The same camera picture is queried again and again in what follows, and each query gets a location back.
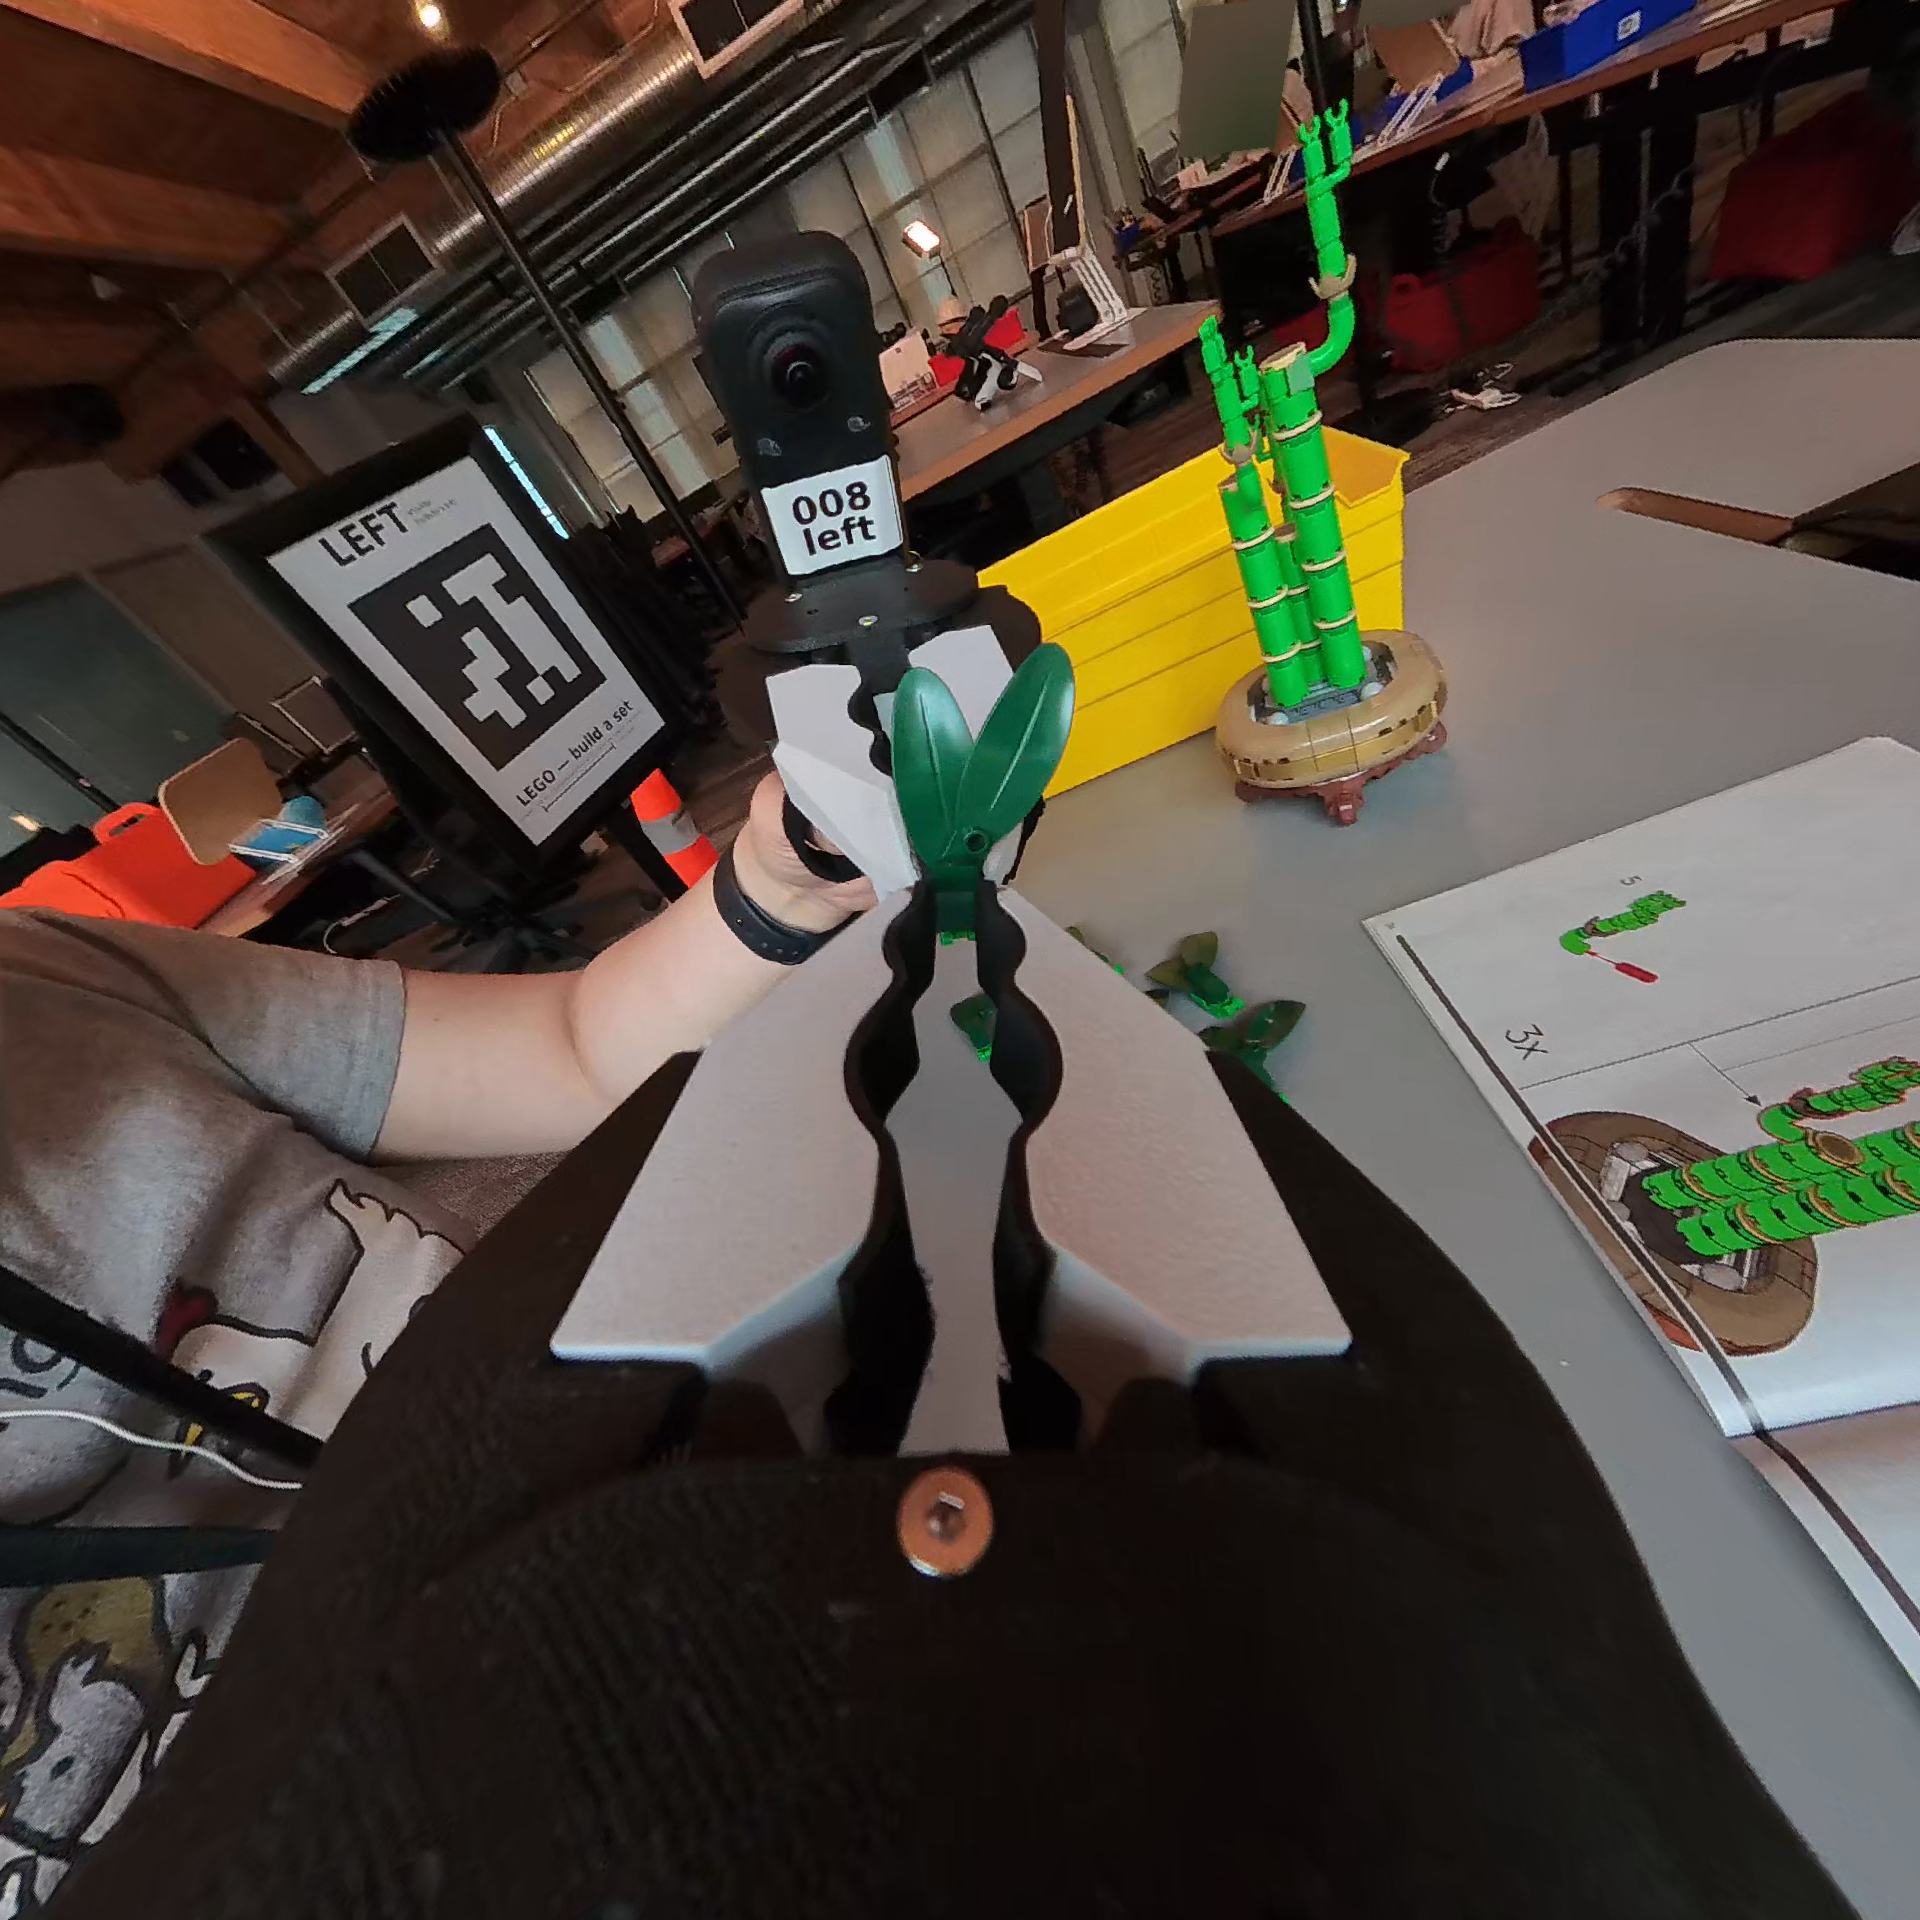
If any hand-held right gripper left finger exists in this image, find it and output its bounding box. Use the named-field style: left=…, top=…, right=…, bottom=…
left=551, top=882, right=928, bottom=1414

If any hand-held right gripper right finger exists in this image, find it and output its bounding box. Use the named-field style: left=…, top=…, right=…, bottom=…
left=972, top=882, right=1353, bottom=1414

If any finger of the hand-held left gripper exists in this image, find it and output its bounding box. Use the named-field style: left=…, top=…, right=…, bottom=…
left=766, top=669, right=920, bottom=898
left=911, top=625, right=1028, bottom=742

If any green lego leaf sprig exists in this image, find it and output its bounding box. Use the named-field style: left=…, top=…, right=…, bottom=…
left=886, top=643, right=1078, bottom=946

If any person's left forearm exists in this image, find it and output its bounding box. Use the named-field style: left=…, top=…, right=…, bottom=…
left=382, top=897, right=781, bottom=1161

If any cluster of green lego leaves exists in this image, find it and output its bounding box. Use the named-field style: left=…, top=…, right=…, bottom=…
left=948, top=925, right=1306, bottom=1109

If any green lego bamboo model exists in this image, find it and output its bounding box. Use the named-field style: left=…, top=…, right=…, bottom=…
left=1194, top=112, right=1452, bottom=827

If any lego instruction booklet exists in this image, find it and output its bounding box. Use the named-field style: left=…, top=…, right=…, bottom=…
left=1361, top=737, right=1920, bottom=1697

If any person's left hand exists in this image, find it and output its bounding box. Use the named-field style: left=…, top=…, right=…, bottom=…
left=732, top=768, right=884, bottom=939

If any orange traffic cone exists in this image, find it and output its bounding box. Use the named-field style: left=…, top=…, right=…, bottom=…
left=631, top=768, right=722, bottom=889

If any yellow plastic bin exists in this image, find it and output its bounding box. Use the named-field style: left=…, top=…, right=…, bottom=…
left=975, top=423, right=1412, bottom=799

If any black wrist band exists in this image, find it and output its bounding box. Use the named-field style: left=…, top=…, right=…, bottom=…
left=708, top=849, right=848, bottom=966

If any small black white robot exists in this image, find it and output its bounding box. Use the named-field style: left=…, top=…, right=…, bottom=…
left=942, top=299, right=1046, bottom=414

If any black pole stand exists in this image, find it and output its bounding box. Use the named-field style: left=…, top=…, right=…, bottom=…
left=348, top=46, right=752, bottom=641

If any white tablet stand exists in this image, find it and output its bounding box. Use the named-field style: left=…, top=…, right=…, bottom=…
left=1026, top=96, right=1160, bottom=359

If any background grey table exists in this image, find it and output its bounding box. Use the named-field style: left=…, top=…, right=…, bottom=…
left=884, top=299, right=1224, bottom=512

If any white ceiling vent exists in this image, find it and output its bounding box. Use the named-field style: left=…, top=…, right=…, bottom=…
left=673, top=0, right=804, bottom=79
left=328, top=225, right=437, bottom=309

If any black framed tag sign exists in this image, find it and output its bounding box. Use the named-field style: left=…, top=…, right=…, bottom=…
left=208, top=414, right=673, bottom=889

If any red crate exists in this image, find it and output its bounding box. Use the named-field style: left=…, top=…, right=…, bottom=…
left=1709, top=112, right=1920, bottom=288
left=1381, top=225, right=1548, bottom=368

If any orange chair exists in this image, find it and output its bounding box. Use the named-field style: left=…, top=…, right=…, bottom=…
left=0, top=801, right=261, bottom=925

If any blue plastic bin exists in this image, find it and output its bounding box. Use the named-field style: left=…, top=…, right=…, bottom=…
left=1517, top=0, right=1705, bottom=86

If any black strap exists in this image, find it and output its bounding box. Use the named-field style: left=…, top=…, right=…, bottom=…
left=0, top=1266, right=324, bottom=1475

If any white cable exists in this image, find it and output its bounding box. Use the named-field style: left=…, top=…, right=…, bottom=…
left=0, top=1401, right=304, bottom=1495

